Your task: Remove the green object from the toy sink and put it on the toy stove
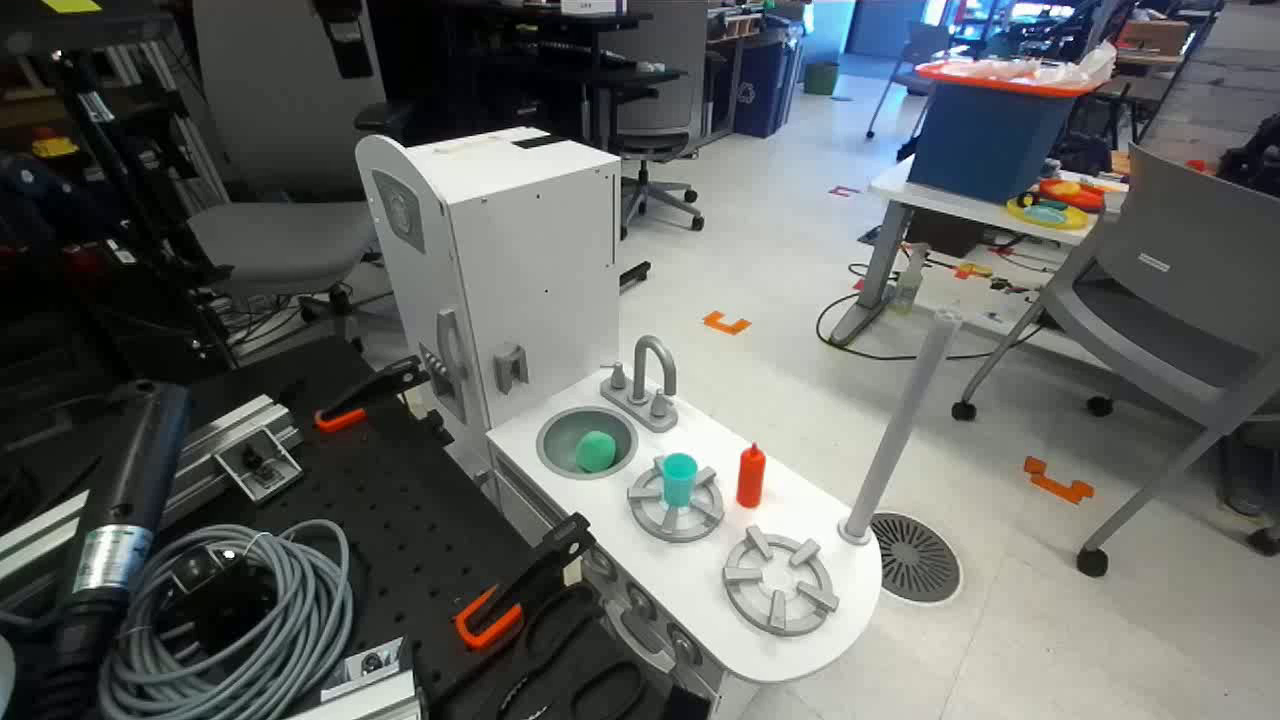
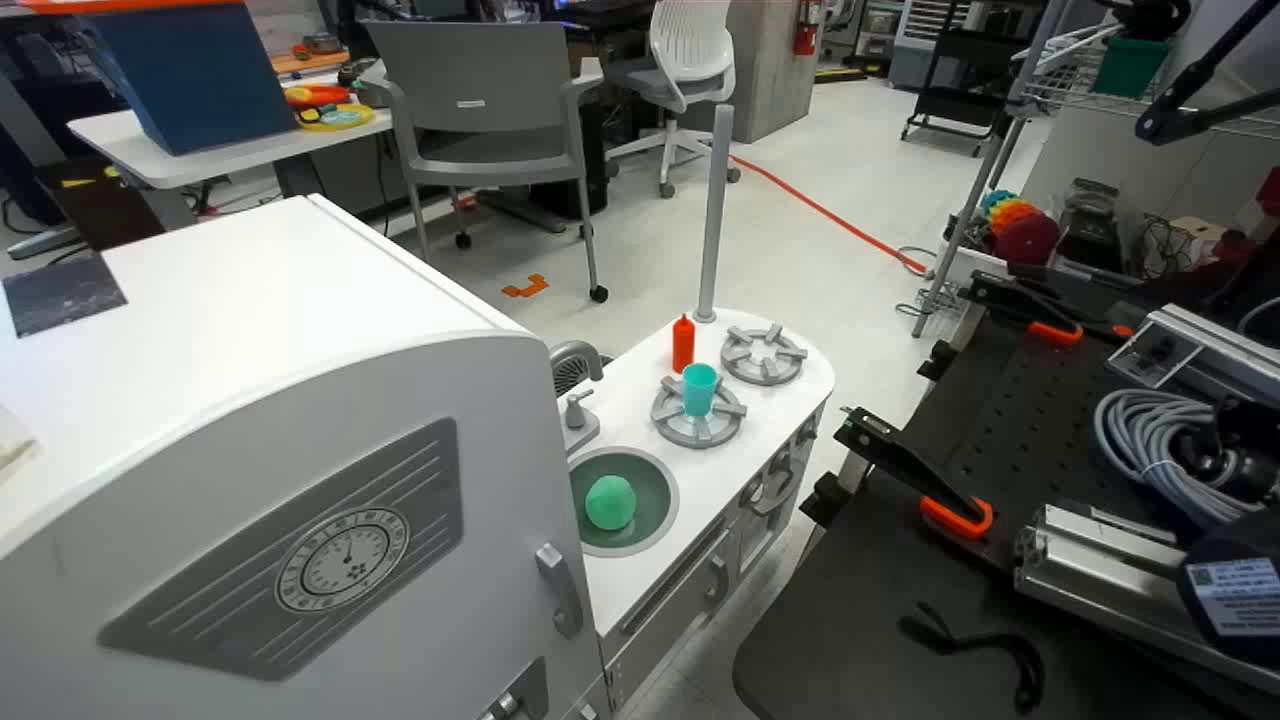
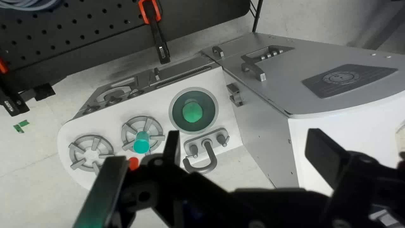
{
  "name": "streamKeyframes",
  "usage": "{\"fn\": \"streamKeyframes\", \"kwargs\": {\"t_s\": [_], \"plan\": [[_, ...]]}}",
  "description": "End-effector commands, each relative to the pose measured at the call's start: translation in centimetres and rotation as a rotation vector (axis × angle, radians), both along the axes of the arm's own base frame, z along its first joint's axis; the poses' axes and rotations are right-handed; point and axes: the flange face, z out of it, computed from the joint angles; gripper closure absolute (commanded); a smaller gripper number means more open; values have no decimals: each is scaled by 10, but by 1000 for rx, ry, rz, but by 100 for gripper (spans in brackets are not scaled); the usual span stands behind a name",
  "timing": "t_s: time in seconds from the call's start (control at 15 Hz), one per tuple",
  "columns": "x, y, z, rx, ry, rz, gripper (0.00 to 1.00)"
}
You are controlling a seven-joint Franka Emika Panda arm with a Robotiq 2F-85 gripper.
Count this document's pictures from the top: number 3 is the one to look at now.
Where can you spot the teal toy cup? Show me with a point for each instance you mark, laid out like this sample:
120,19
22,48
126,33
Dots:
141,143

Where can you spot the green toy object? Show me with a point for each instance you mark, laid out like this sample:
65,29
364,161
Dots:
193,113

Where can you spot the red toy knob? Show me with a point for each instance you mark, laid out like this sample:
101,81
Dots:
134,163

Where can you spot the grey clock panel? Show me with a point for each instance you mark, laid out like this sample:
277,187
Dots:
350,80

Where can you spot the black perforated board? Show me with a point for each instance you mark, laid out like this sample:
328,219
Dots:
64,38

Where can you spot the grey toy faucet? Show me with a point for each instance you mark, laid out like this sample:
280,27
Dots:
207,158

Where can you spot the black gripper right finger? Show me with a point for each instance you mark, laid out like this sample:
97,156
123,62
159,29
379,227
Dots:
326,156

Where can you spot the small green scrap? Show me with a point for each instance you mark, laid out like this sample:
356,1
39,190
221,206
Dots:
25,123
18,129

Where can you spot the round grey toy sink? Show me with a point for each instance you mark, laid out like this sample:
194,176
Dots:
178,122

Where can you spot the orange black bar clamp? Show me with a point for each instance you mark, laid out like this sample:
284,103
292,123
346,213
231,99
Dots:
159,33
13,101

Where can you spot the grey toy latch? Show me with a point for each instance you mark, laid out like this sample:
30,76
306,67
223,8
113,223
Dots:
236,95

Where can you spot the black metal rod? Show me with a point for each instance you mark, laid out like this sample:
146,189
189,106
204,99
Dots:
256,14

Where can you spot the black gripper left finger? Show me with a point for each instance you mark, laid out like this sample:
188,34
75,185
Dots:
102,194

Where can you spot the white toy kitchen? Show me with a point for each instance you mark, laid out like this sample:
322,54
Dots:
337,127

